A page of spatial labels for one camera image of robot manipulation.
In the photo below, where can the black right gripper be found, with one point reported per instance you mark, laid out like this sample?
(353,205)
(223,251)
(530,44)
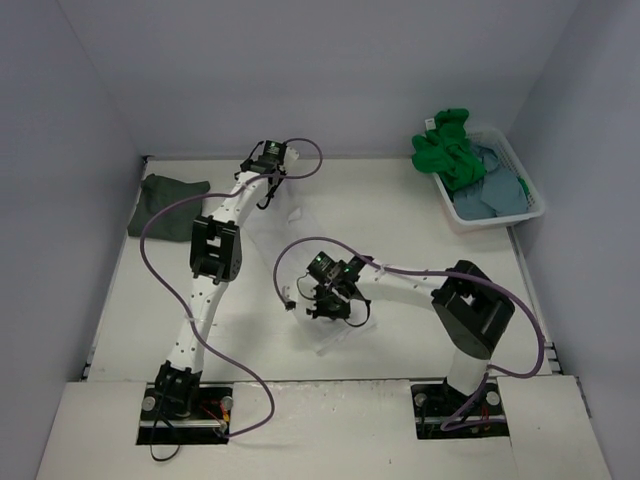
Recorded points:
(327,308)

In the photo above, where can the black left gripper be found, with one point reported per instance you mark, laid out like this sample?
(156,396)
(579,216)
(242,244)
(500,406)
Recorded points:
(272,185)

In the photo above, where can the white t-shirt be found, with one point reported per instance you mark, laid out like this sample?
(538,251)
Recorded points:
(287,219)

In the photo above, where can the dark grey t-shirt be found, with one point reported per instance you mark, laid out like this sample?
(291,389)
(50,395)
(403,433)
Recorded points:
(157,193)

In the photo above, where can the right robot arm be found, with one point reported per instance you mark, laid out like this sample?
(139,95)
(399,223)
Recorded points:
(473,314)

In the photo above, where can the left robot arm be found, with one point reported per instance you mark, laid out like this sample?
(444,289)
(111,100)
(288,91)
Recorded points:
(215,260)

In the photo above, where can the green t-shirt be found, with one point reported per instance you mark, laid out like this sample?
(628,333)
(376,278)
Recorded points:
(444,149)

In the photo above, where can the light blue t-shirt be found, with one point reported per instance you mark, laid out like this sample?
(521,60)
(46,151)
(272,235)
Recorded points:
(498,193)

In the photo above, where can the white plastic laundry basket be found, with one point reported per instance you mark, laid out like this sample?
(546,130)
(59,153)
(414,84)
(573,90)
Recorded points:
(494,139)

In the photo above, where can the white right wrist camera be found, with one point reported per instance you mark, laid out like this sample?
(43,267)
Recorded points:
(291,296)

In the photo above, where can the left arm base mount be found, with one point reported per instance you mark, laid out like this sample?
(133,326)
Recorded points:
(206,422)

